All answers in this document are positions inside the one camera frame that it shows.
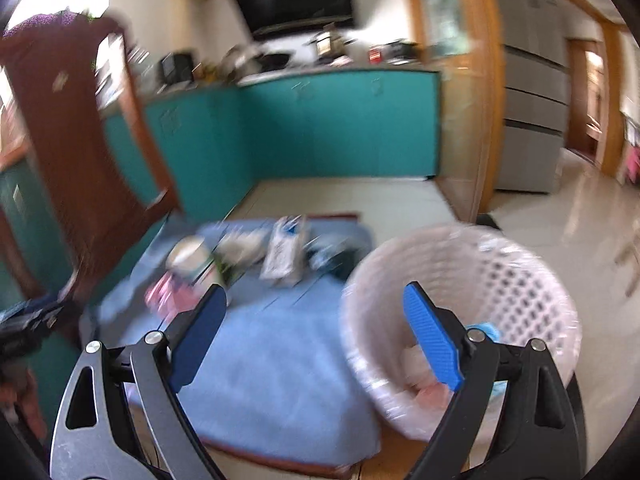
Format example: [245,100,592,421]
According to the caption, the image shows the grey refrigerator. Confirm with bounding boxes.
[495,0,568,194]

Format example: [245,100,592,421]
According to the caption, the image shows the black wok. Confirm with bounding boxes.
[256,52,292,73]

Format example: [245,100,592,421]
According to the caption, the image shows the wooden glass sliding door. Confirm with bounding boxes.
[409,0,506,223]

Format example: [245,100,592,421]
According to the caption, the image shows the large pink printed plastic bag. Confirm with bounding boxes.
[399,343,457,416]

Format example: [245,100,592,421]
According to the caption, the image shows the dark crumpled plastic bag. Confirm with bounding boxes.
[305,235,368,282]

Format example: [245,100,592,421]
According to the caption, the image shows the stainless steel stock pot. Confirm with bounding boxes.
[309,24,349,63]

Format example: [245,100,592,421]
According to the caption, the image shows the black air fryer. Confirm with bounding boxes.
[157,51,195,86]

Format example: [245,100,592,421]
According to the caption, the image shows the left hand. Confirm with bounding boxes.
[1,368,47,441]

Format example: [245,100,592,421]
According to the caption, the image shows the teal kitchen cabinets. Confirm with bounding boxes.
[1,70,440,290]

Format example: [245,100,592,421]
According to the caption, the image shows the blue striped seat cloth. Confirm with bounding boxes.
[80,217,380,470]

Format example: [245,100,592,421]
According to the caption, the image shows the white paper cup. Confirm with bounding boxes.
[166,235,227,306]

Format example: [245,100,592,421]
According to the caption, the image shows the steel pot lid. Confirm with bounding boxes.
[218,44,260,82]

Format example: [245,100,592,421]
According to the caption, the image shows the light blue face mask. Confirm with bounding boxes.
[464,320,504,346]

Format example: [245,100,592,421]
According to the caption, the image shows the black casserole pot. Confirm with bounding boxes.
[384,40,421,65]

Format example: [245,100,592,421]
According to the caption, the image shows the red bottle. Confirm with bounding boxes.
[368,46,384,65]

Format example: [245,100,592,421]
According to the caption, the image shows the small pink snack wrapper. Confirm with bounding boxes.
[144,272,201,320]

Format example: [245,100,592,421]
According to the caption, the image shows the white toothpaste box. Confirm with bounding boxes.
[260,216,309,287]

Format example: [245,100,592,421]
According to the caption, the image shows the white lattice waste basket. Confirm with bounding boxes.
[339,224,584,443]

